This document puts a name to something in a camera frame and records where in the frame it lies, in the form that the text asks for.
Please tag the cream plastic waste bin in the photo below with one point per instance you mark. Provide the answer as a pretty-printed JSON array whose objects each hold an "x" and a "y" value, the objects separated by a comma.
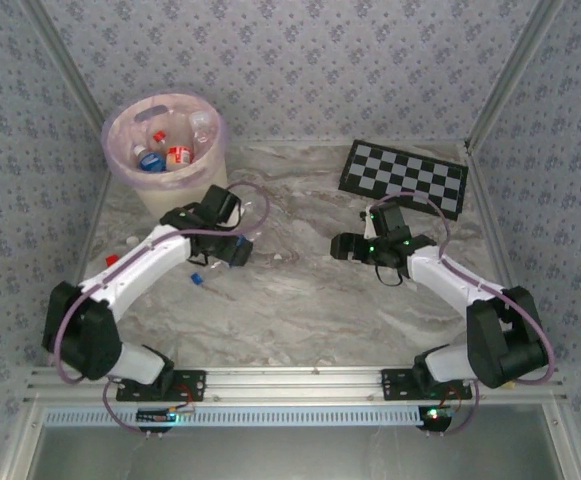
[{"x": 170, "y": 192}]

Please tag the orange label red cap bottle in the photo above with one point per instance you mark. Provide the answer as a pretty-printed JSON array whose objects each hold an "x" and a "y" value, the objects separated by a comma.
[{"x": 179, "y": 156}]

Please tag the blue label plastic bottle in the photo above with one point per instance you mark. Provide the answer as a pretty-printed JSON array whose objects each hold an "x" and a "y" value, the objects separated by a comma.
[{"x": 147, "y": 159}]

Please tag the clear plastic bottle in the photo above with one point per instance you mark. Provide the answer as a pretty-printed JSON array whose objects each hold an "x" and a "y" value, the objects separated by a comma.
[{"x": 202, "y": 125}]

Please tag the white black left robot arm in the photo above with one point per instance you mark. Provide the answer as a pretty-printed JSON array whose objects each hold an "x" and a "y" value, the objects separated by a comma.
[{"x": 135, "y": 270}]

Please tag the purple translucent bin liner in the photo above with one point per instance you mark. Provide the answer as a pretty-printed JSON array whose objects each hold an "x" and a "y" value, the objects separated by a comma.
[{"x": 120, "y": 145}]

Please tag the clear bottle blue cap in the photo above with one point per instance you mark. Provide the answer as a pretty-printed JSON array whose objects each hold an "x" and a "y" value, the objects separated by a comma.
[{"x": 197, "y": 278}]

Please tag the black grey checkerboard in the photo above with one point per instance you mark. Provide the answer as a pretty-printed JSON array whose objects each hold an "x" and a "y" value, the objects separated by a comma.
[{"x": 400, "y": 170}]

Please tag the white bottle cap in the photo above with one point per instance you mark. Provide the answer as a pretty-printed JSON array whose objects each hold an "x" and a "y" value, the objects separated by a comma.
[{"x": 131, "y": 241}]

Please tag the clear bottle red cap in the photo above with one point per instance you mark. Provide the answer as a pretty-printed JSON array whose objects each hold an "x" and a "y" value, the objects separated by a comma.
[{"x": 159, "y": 136}]

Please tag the grey metal panel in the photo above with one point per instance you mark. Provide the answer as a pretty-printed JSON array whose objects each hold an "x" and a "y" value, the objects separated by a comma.
[{"x": 295, "y": 455}]

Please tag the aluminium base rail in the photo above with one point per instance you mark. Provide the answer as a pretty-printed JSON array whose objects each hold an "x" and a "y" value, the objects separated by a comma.
[{"x": 295, "y": 382}]

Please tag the aluminium frame post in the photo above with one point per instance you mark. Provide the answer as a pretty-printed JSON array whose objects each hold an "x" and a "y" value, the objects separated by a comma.
[
  {"x": 60, "y": 50},
  {"x": 524, "y": 50}
]

